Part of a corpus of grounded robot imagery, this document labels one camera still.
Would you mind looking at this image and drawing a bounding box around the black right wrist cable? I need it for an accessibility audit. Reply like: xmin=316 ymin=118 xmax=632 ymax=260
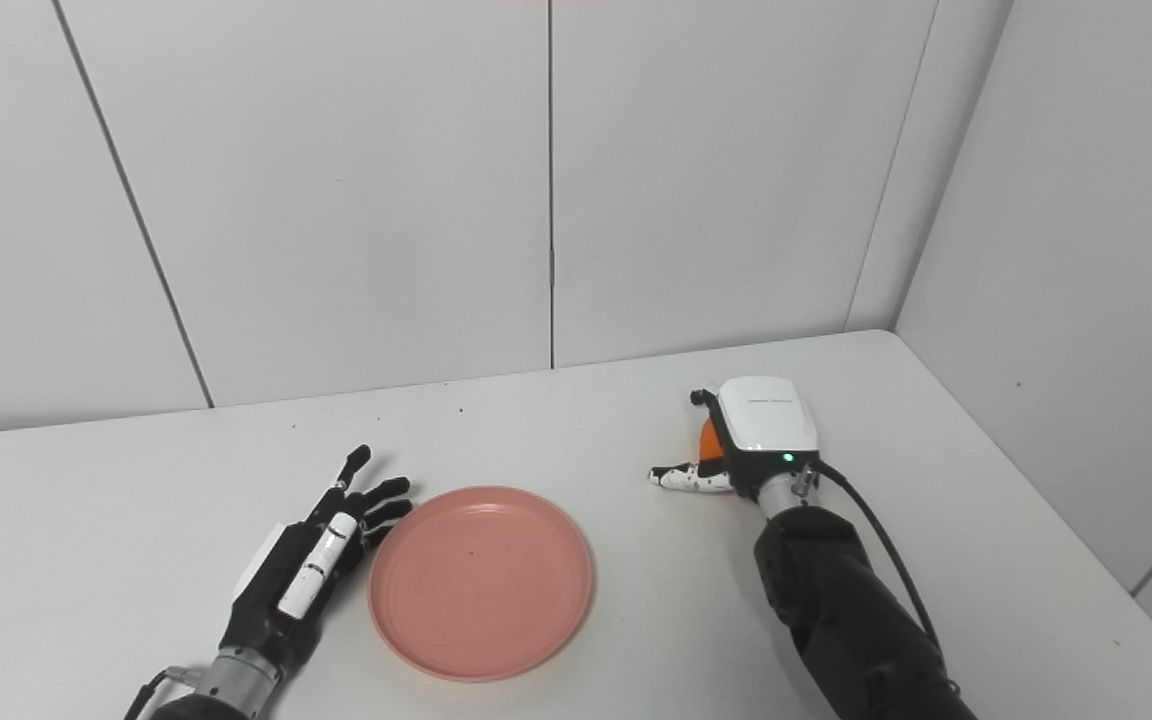
xmin=798 ymin=460 xmax=962 ymax=701

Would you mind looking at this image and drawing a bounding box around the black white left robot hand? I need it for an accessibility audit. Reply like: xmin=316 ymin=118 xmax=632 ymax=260
xmin=219 ymin=445 xmax=414 ymax=666

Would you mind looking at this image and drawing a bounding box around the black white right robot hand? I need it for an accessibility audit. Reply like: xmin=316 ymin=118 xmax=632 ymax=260
xmin=648 ymin=376 xmax=822 ymax=501

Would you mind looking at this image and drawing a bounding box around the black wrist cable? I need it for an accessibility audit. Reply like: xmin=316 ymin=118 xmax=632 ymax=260
xmin=798 ymin=460 xmax=962 ymax=701
xmin=121 ymin=665 xmax=205 ymax=720

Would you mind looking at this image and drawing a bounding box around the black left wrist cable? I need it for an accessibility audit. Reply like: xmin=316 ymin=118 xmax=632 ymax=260
xmin=121 ymin=665 xmax=205 ymax=720

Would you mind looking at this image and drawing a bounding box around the pink round plate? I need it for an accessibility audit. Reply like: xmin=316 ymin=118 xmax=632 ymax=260
xmin=368 ymin=486 xmax=595 ymax=684

